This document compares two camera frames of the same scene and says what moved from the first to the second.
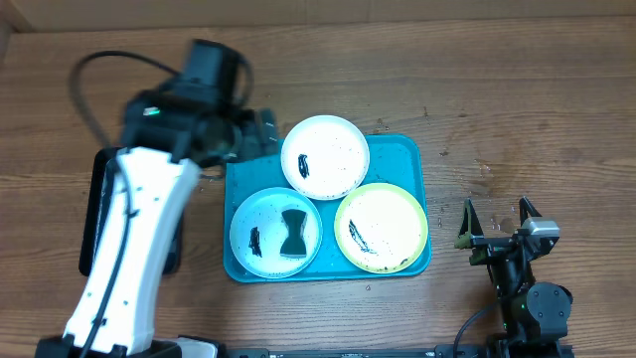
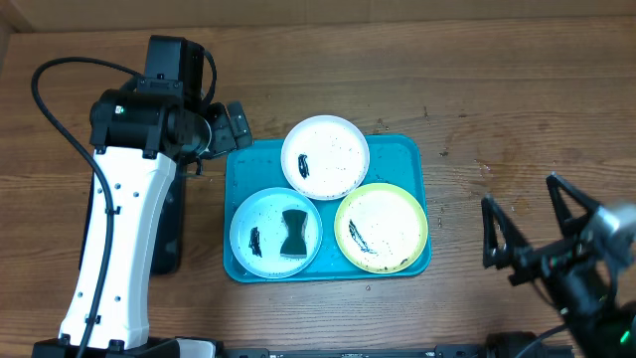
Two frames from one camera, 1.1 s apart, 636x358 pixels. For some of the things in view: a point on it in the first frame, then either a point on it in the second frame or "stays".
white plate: x=325 y=157 stays
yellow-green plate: x=381 y=228 stays
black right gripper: x=471 y=235 → x=550 y=257
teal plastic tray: x=393 y=159 stays
